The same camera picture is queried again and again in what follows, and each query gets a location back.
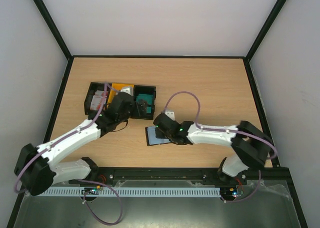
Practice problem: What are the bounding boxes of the black card bin left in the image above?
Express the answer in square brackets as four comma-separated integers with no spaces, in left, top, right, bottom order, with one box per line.
[84,82,111,115]

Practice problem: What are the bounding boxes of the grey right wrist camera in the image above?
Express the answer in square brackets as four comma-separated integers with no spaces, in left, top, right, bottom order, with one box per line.
[164,110,175,121]

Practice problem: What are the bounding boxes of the black card bin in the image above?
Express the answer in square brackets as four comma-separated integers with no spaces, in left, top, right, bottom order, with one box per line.
[131,85,157,120]
[84,82,111,115]

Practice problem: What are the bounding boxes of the yellow card bin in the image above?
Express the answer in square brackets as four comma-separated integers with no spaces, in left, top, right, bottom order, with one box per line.
[107,83,134,104]

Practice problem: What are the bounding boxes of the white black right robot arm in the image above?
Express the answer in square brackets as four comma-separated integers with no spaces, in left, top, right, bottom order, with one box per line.
[153,113,272,184]

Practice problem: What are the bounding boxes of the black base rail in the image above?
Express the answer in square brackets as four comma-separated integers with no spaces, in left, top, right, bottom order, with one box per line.
[68,167,292,186]

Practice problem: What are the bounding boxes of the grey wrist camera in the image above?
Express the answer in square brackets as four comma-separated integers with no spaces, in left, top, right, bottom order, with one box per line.
[164,110,175,121]
[120,86,134,96]

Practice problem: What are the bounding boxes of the black leather card holder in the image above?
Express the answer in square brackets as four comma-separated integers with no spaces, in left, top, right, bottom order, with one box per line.
[145,126,172,146]

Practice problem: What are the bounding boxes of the black enclosure frame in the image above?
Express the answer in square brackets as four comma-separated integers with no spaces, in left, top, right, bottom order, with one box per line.
[4,0,309,228]

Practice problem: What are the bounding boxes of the white red card stack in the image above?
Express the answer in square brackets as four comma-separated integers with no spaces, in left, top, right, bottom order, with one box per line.
[89,90,109,111]

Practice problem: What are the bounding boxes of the white slotted cable duct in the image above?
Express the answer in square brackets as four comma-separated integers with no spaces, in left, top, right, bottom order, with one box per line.
[40,187,221,198]

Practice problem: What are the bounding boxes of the black card bin right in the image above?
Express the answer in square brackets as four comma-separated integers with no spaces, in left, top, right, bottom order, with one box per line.
[131,85,157,120]

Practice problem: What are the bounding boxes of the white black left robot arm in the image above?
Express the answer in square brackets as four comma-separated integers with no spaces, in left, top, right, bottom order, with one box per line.
[14,91,148,196]

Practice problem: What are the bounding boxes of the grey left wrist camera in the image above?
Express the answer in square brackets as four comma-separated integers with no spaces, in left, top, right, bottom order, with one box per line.
[120,86,134,96]

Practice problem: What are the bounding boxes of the teal card stack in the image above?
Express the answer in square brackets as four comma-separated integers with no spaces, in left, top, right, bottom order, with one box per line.
[136,93,153,114]

